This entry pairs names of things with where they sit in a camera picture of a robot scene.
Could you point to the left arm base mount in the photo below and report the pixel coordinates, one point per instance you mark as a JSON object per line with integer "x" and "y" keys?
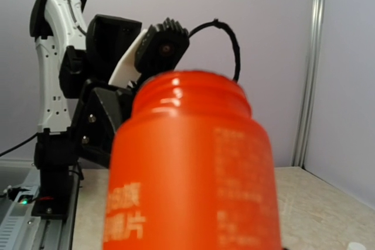
{"x": 52, "y": 191}

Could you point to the right aluminium frame post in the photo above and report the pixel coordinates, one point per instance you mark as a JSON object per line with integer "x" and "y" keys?
{"x": 312, "y": 63}

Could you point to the small clear white-capped bottle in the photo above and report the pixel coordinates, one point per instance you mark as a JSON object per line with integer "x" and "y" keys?
{"x": 355, "y": 246}

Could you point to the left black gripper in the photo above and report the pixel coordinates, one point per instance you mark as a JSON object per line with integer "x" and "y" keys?
{"x": 100, "y": 111}

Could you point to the red pill bottle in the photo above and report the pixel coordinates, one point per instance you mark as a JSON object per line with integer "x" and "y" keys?
{"x": 191, "y": 169}

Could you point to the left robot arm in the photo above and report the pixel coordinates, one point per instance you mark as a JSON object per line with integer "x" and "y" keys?
{"x": 71, "y": 51}

